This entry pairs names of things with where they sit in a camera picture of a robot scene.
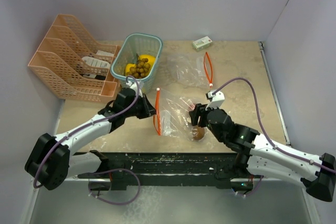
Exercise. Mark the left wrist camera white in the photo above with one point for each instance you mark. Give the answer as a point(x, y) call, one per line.
point(135, 85)

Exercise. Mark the white papers in organizer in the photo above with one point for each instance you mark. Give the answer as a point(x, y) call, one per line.
point(93, 62)

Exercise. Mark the aluminium rail frame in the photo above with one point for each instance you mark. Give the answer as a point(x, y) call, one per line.
point(310, 205)

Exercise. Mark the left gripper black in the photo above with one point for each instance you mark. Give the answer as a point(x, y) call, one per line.
point(147, 107)

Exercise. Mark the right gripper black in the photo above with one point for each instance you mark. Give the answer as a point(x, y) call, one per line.
point(199, 111)

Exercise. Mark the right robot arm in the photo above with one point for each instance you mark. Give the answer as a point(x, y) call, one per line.
point(257, 155)

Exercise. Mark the yellow fake fruit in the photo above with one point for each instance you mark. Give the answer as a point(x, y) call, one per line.
point(130, 69)
point(150, 59)

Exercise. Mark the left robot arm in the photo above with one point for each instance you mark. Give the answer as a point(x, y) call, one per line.
point(52, 158)

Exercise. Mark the brown longan fruit cluster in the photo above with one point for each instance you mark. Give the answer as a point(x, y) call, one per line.
point(142, 68)

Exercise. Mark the clear bag of mushrooms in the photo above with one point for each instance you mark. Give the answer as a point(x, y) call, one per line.
point(172, 114)

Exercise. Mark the orange mesh file organizer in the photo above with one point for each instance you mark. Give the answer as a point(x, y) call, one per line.
point(58, 62)

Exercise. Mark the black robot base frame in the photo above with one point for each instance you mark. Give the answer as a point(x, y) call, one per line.
point(119, 170)

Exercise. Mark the brown fake mushroom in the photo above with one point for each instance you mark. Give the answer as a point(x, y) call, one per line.
point(198, 133)

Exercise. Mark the teal plastic basket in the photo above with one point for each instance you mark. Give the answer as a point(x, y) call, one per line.
point(134, 46)

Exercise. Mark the small green white box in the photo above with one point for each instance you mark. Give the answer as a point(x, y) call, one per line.
point(202, 43)

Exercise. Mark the clear zip bag red seal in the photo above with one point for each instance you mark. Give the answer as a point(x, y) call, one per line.
point(192, 70)

